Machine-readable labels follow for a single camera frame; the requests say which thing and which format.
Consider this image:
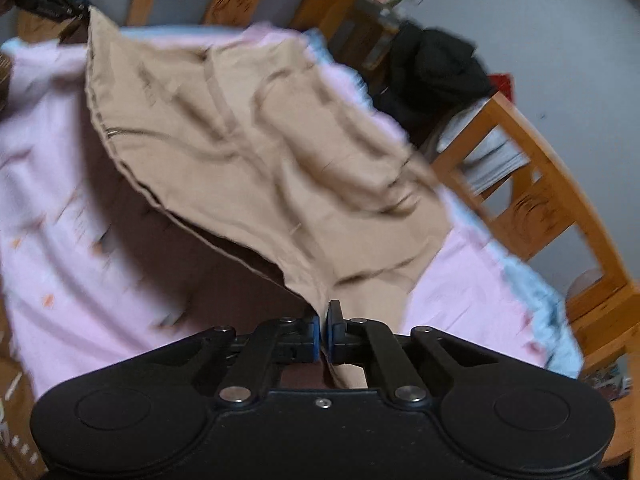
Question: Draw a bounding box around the red object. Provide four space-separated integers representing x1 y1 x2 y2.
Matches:
487 73 514 102

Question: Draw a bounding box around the grey white cloth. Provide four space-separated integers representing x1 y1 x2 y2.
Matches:
435 94 532 197

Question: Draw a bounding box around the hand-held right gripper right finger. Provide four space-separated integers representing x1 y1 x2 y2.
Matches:
326 300 473 406

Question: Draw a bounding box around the pink bed sheet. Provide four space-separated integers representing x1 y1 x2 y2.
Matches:
0 22 551 403

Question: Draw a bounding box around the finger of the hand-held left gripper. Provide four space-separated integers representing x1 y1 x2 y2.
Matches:
57 0 96 25

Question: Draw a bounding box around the black jacket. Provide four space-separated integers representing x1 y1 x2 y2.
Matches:
372 22 497 133

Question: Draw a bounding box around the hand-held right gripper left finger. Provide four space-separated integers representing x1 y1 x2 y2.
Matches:
192 315 322 406

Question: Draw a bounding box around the wooden chair right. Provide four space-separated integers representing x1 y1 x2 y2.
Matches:
430 91 637 378

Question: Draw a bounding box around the tan hooded jacket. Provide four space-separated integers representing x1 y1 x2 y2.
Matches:
84 6 452 391

